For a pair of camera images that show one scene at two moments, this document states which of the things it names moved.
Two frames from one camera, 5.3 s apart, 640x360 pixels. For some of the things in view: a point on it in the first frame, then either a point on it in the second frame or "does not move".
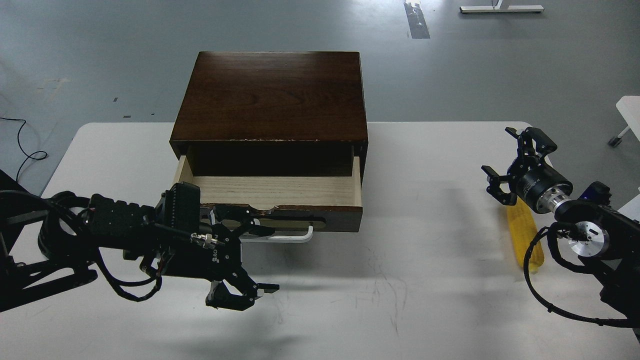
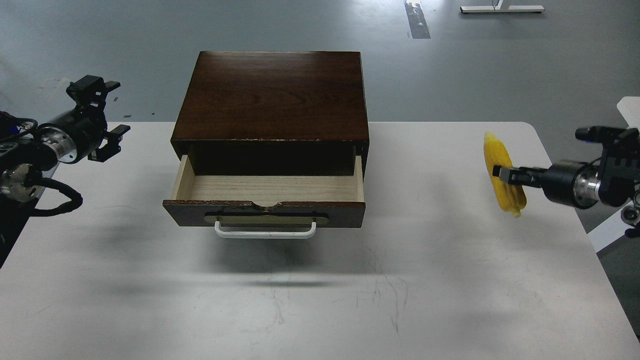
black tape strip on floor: [417, 27] does not move
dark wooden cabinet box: [273, 113] does not move
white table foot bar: [501, 8] does not move
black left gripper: [216, 254] -> [76, 133]
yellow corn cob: [524, 230] -> [511, 197]
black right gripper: [538, 184] -> [574, 183]
